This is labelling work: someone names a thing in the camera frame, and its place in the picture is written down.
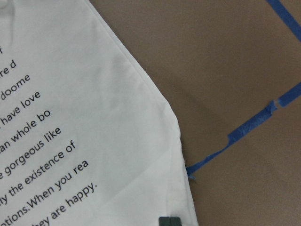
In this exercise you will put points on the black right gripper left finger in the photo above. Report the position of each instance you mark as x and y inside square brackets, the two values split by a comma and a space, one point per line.
[164, 221]

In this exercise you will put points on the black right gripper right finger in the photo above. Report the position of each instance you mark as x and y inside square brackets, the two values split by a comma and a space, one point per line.
[175, 221]

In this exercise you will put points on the white long-sleeve printed shirt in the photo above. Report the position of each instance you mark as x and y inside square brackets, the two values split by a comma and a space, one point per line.
[86, 137]

